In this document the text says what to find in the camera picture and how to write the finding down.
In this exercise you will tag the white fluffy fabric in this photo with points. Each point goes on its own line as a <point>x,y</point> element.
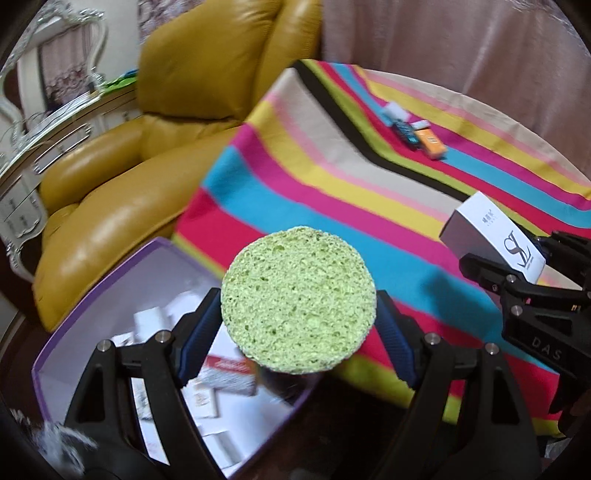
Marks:
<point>55,443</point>

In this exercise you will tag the dark blue box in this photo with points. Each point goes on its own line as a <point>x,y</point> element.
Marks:
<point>407,134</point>

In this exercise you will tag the white ornate dresser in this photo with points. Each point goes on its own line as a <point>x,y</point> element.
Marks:
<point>60,152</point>

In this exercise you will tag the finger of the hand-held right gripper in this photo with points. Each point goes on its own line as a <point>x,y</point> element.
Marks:
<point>521,314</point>
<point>568,254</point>

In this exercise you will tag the yellow leather armchair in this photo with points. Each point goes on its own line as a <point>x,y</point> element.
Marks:
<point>138,194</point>

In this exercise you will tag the orange box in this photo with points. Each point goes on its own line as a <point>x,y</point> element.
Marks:
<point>430,144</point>

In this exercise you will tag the tiny white box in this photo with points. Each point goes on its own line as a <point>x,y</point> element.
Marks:
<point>421,125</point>

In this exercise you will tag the pink curtain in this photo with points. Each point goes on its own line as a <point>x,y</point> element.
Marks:
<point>461,46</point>

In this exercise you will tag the colourful striped blanket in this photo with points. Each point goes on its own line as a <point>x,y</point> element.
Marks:
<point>323,161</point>

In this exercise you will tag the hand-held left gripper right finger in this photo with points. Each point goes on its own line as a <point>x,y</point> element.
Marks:
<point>392,332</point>

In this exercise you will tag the white packet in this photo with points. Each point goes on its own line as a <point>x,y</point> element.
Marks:
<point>395,113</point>

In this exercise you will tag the red and silver box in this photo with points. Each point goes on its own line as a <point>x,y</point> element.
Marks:
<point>231,374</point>

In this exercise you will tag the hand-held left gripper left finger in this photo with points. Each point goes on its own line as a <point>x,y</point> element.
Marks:
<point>203,332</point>

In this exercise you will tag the pile of small white boxes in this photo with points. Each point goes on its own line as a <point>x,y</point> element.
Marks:
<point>152,323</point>

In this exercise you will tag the purple cardboard box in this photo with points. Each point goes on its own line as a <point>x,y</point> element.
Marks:
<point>92,314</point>

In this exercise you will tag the green cloth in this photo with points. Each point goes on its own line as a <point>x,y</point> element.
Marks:
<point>120,82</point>

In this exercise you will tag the green round sponge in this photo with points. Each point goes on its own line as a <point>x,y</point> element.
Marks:
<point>295,295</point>

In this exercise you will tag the white box with black logo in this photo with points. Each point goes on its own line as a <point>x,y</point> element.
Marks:
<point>485,226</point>

